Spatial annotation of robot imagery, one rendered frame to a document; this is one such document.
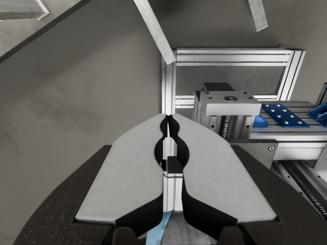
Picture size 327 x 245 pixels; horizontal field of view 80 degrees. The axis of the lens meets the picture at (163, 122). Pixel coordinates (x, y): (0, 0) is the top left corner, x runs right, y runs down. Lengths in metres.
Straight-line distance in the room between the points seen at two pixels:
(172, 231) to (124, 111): 1.30
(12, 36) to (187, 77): 0.88
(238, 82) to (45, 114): 1.49
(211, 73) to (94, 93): 0.88
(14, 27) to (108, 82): 0.82
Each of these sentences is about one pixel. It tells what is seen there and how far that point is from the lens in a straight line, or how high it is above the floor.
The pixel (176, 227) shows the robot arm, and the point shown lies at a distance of 0.42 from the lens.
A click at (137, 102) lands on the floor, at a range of 1.57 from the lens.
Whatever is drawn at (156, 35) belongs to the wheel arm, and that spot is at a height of 0.86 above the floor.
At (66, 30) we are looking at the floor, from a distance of 1.56.
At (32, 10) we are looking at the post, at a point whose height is 0.79.
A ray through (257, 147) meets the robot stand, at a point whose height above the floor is 1.04.
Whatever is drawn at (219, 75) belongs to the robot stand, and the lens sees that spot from 1.32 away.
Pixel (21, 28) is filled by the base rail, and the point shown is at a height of 0.70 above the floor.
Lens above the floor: 1.43
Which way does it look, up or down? 61 degrees down
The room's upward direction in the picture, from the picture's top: 179 degrees clockwise
